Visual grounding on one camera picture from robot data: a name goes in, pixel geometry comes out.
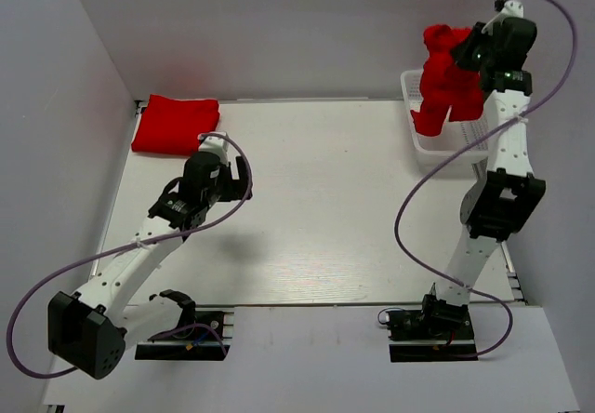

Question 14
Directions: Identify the red t-shirt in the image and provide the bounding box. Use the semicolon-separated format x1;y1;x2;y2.
131;94;220;156
411;24;483;137

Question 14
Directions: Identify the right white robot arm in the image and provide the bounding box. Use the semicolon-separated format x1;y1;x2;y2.
418;16;546;338

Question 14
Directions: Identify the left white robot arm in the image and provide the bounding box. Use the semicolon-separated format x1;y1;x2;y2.
47;152;252;380

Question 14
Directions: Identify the folded red t-shirt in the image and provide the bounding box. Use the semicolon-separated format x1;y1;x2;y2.
131;94;220;156

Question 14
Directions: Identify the white plastic basket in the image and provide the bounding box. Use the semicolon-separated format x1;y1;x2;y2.
401;70;488;171

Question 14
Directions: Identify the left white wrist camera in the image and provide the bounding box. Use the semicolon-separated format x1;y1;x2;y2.
198;132;229;165

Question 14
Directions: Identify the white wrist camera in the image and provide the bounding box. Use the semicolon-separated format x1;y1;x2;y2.
482;0;524;34
198;132;229;165

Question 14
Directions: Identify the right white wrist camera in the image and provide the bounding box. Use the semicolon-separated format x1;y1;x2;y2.
482;0;524;34

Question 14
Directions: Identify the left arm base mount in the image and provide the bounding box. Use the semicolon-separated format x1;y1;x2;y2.
134;309;234;362

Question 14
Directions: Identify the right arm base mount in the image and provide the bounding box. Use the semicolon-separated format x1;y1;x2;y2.
377;307;478;364

